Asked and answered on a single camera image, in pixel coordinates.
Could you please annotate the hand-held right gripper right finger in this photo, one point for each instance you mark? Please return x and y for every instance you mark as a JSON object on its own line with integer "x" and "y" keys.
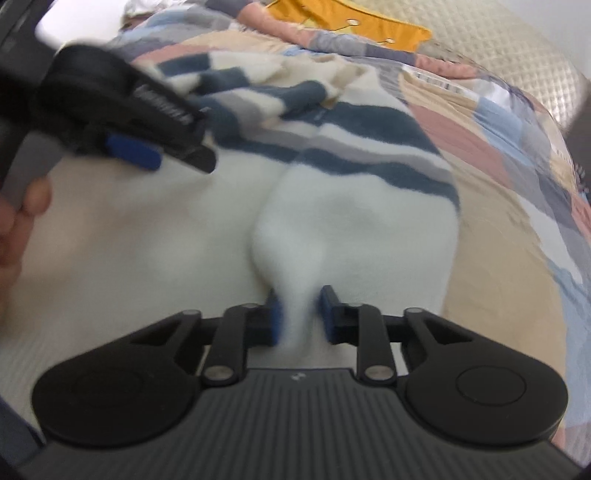
{"x": 328, "y": 318}

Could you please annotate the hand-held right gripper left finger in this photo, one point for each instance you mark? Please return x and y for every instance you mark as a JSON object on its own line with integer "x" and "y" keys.
{"x": 274, "y": 318}

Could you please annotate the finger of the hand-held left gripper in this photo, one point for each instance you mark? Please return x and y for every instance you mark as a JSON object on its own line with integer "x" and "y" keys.
{"x": 136, "y": 152}
{"x": 171, "y": 110}

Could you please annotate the cream fleece striped garment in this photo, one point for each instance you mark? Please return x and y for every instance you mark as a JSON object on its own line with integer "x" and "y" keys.
{"x": 184, "y": 240}

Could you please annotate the pile of white clothes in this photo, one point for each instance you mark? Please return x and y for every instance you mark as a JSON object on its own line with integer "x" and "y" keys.
{"x": 138, "y": 5}

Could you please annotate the person's left hand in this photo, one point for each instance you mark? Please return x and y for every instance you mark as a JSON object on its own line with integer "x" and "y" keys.
{"x": 18, "y": 240}

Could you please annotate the yellow crown print pillow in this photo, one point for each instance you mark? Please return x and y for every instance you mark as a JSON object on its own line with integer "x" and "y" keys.
{"x": 332, "y": 14}

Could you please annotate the patchwork checked quilt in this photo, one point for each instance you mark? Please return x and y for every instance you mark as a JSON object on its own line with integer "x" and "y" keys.
{"x": 508, "y": 194}

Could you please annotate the cream quilted headboard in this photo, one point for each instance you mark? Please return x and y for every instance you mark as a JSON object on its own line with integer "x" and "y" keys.
{"x": 498, "y": 46}

